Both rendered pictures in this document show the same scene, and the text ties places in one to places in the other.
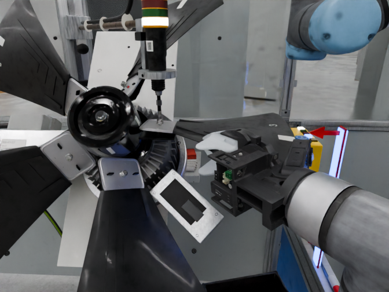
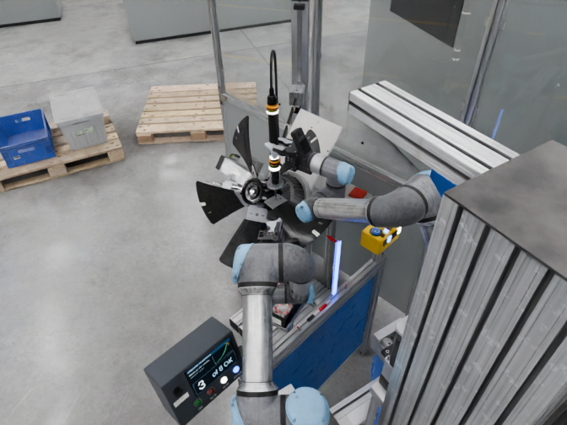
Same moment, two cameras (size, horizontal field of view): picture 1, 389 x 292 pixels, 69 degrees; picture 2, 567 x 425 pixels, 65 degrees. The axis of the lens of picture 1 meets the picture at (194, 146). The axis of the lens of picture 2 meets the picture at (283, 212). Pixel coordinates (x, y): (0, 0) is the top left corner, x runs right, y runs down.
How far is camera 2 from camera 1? 152 cm
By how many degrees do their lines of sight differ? 41
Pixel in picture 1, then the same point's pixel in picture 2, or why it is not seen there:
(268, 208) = not seen: hidden behind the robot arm
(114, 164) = (254, 209)
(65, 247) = not seen: hidden behind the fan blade
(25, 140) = (240, 173)
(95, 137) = (248, 198)
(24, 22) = (245, 131)
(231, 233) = (388, 264)
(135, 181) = (261, 218)
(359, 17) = (302, 214)
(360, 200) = not seen: hidden behind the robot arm
